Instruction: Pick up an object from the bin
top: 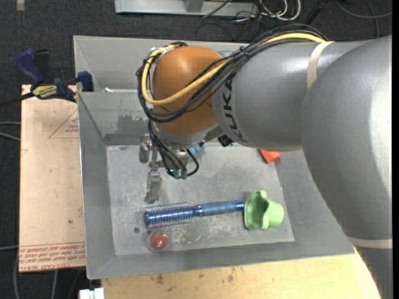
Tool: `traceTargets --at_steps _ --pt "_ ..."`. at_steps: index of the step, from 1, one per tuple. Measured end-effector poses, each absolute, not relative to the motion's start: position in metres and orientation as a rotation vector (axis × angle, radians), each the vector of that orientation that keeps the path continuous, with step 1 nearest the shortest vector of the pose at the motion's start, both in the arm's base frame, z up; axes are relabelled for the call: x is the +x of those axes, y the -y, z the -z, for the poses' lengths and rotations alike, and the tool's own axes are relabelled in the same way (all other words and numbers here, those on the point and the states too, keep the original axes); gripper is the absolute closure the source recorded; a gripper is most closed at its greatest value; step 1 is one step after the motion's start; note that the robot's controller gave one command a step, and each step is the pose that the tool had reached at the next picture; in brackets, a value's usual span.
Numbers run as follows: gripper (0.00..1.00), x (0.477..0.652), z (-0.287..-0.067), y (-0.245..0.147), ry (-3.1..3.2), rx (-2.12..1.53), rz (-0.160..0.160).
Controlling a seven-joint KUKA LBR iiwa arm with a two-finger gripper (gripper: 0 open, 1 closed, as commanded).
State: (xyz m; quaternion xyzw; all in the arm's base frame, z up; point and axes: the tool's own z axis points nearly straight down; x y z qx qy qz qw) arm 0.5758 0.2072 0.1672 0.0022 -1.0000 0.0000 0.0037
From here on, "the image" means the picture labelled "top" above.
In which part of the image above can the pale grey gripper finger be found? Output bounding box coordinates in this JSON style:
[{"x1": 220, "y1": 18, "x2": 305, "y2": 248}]
[
  {"x1": 144, "y1": 170, "x2": 163, "y2": 204},
  {"x1": 138, "y1": 136, "x2": 151, "y2": 164}
]

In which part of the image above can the pale blue small thing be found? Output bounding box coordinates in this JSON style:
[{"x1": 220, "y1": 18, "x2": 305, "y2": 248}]
[{"x1": 186, "y1": 143, "x2": 206, "y2": 159}]

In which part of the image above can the blue round hairbrush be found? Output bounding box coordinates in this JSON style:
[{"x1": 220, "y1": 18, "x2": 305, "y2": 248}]
[{"x1": 143, "y1": 199, "x2": 246, "y2": 229}]

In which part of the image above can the red ball in clear shell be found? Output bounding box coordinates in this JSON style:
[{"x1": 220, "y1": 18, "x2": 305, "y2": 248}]
[{"x1": 147, "y1": 230, "x2": 172, "y2": 253}]

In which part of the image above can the grey metal bin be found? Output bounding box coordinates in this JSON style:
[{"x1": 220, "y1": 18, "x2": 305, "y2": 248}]
[{"x1": 73, "y1": 35, "x2": 356, "y2": 280}]

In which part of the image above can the orange block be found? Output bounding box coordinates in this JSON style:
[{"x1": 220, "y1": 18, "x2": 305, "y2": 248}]
[{"x1": 259, "y1": 149, "x2": 281, "y2": 165}]

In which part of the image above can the brown cardboard board, red print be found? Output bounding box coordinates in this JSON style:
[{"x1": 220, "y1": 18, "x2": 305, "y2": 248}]
[{"x1": 18, "y1": 84, "x2": 87, "y2": 273}]

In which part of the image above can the green flower-shaped cup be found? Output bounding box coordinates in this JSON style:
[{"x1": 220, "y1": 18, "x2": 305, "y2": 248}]
[{"x1": 243, "y1": 189, "x2": 285, "y2": 231}]

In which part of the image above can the black cylinder on white bracket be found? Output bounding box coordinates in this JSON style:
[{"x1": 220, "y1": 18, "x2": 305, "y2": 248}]
[{"x1": 204, "y1": 126, "x2": 234, "y2": 147}]

